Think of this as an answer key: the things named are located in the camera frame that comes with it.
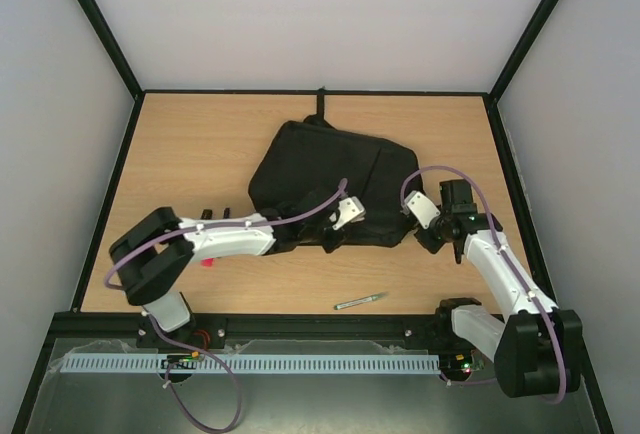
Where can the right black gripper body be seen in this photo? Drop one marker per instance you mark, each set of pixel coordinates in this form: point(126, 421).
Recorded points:
point(428, 236)

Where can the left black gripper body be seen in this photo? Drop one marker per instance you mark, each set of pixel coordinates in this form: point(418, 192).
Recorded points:
point(330, 243)

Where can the silver green marker pen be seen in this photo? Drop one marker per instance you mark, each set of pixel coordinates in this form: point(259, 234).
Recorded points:
point(360, 301)

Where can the black student backpack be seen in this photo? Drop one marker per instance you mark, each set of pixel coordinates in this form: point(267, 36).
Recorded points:
point(308, 158)

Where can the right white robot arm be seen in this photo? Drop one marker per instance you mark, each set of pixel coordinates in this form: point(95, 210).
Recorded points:
point(535, 345)

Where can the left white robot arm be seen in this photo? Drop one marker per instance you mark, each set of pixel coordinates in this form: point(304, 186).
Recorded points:
point(149, 258)

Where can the pink highlighter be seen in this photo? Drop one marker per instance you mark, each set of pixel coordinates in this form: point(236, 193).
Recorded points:
point(208, 263)

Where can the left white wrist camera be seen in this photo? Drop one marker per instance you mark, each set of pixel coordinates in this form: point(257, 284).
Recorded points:
point(349, 210)

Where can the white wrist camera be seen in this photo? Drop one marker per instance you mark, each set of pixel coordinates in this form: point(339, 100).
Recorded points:
point(422, 208)
point(349, 210)

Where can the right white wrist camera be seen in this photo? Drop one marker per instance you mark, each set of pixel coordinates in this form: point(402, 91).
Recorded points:
point(422, 208)

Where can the black enclosure frame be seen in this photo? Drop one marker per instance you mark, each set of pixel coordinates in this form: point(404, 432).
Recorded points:
point(507, 160)

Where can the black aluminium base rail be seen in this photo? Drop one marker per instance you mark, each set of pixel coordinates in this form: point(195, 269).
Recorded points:
point(413, 332)

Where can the light blue slotted cable duct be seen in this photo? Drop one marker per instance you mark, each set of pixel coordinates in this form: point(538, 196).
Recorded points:
point(421, 364)

